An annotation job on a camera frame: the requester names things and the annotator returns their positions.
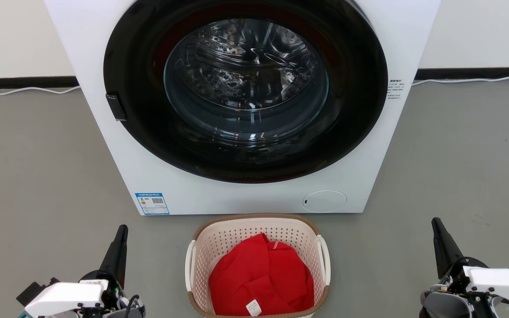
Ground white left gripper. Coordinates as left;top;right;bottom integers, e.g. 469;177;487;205
25;224;129;318

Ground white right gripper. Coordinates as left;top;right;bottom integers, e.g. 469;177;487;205
431;217;509;318

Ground beige plastic laundry basket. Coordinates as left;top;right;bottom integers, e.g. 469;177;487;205
185;213;331;318

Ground blue energy label sticker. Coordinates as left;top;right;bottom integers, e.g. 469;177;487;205
135;192;170;216

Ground round white filter cover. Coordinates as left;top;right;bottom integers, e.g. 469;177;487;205
302;190;348;213

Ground white front-load washing machine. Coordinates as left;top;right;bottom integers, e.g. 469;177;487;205
45;0;441;216

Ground red garment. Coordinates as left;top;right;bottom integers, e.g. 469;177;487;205
209;233;315;317

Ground round black glass washer door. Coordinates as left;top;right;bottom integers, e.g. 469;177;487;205
103;0;388;184

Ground small white text sticker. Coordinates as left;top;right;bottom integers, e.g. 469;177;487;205
387;79;406;101

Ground black door handle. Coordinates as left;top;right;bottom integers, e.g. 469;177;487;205
106;93;127;121

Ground white floor cable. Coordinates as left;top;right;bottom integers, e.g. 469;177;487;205
412;75;509;87
0;85;81;96

